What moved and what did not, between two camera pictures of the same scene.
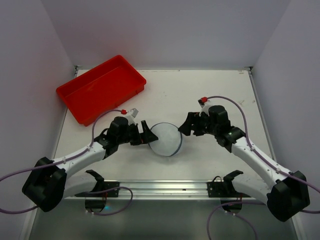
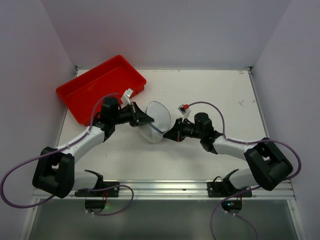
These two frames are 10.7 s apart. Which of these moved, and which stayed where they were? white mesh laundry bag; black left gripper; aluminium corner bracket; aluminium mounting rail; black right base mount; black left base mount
Moved: black left gripper; white mesh laundry bag
Stayed: aluminium corner bracket; black right base mount; black left base mount; aluminium mounting rail
